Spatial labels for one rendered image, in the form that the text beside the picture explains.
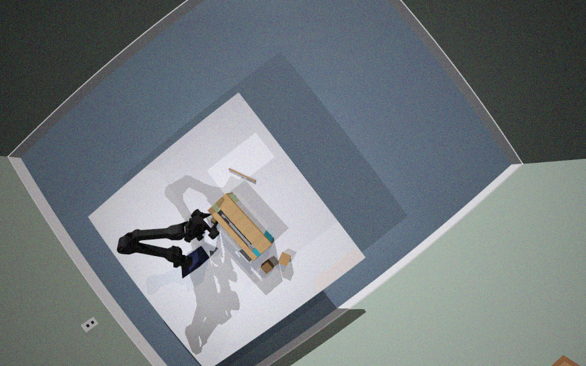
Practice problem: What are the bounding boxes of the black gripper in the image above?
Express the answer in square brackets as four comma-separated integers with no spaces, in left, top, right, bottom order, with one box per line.
[191,209,219,239]

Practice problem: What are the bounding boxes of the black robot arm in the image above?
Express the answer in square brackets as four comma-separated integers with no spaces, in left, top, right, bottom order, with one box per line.
[117,216,205,270]

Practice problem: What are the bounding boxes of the tan cardboard box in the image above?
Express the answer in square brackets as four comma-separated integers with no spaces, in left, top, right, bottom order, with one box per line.
[261,259,274,274]
[278,252,290,266]

